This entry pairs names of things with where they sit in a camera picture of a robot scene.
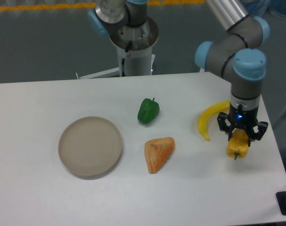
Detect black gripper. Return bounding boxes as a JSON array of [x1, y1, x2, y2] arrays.
[[217, 105, 269, 147]]

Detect yellow bell pepper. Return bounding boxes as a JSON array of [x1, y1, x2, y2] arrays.
[[226, 129, 249, 160]]

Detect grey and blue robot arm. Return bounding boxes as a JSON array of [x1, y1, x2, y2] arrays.
[[88, 0, 270, 141]]

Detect green bell pepper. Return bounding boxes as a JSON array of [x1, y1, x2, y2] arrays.
[[137, 98, 160, 124]]

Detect yellow banana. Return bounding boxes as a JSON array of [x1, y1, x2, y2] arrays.
[[197, 101, 230, 141]]

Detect orange triangular bread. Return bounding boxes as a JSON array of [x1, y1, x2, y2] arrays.
[[144, 137, 175, 174]]

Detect blue plastic bags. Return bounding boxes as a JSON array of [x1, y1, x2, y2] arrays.
[[240, 0, 286, 20]]

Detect beige round plate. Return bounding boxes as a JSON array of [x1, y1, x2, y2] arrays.
[[58, 116, 123, 179]]

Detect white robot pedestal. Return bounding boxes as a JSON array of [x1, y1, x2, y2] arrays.
[[110, 17, 159, 77]]

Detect black cable on pedestal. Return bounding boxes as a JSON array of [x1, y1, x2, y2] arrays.
[[121, 40, 133, 77]]

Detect white base frame bar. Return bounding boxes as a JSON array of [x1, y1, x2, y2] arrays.
[[75, 67, 120, 80]]

